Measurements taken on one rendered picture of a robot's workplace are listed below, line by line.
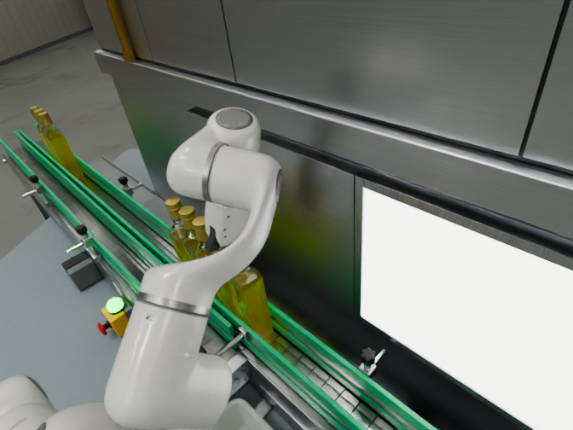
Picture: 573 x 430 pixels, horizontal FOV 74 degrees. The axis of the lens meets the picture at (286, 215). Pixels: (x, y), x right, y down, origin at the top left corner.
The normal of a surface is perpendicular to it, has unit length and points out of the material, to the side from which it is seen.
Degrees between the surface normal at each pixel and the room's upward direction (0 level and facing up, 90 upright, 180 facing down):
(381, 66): 90
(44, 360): 0
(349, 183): 90
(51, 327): 0
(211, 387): 62
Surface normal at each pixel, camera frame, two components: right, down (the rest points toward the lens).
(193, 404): 0.72, 0.11
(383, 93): -0.70, 0.49
